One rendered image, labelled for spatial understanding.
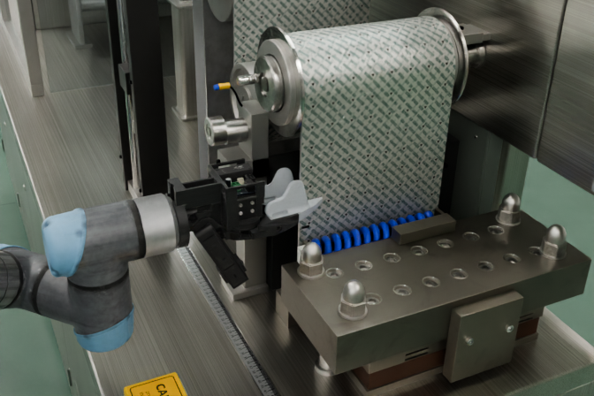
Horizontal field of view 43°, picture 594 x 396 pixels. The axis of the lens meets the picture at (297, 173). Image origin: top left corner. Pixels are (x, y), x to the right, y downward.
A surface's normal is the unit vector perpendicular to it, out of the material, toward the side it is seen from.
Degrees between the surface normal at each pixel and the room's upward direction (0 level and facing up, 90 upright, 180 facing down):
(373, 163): 90
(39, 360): 0
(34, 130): 0
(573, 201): 0
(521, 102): 90
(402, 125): 90
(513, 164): 90
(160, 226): 61
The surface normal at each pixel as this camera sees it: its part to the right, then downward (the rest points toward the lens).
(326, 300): 0.02, -0.88
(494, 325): 0.43, 0.43
